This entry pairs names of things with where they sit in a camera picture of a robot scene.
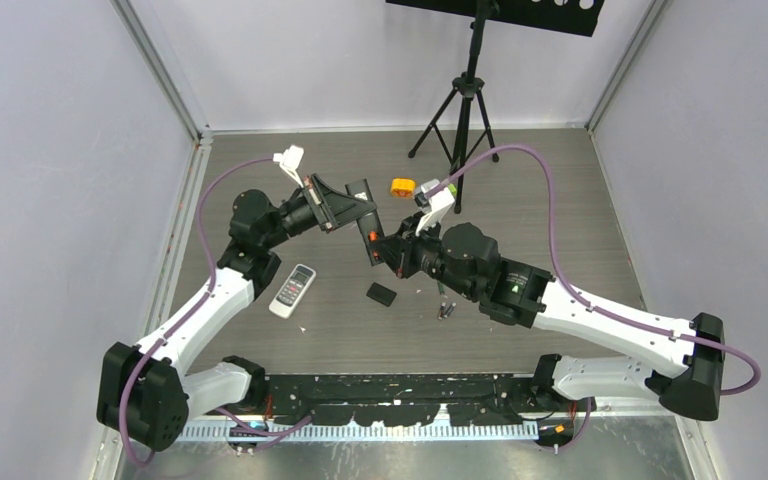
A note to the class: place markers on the black battery cover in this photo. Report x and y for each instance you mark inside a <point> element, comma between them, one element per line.
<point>381,294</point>

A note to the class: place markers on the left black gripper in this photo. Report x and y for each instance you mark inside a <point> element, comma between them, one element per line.
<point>334,208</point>

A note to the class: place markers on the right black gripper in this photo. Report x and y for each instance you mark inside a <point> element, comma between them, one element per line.
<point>398,251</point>

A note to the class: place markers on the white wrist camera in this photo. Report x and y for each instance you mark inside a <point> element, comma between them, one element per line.
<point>434,199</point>
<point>289,161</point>

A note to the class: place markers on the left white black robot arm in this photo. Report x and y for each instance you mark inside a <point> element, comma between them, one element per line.
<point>147,392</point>

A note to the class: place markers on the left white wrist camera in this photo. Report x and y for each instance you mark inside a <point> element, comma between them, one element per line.
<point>289,161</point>

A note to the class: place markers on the orange yellow plastic object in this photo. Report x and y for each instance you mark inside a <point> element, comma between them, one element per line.
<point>402,187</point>

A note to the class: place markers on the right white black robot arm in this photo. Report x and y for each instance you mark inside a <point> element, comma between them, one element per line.
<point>673,361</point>

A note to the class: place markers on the white remote control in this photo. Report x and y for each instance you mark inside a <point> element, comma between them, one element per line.
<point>292,291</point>

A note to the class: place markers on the aluminium frame rail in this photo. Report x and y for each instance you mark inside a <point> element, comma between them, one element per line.
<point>427,426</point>

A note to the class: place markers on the black perforated panel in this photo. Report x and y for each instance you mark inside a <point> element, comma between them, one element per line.
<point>569,17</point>

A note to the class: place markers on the black tripod stand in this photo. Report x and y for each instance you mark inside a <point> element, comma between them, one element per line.
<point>469,87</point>

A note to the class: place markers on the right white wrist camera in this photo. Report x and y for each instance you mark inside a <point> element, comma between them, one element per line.
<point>434,199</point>

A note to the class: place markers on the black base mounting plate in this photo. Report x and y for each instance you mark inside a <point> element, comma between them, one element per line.
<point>401,400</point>

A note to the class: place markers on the dark battery right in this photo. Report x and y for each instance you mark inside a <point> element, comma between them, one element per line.
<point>449,310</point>

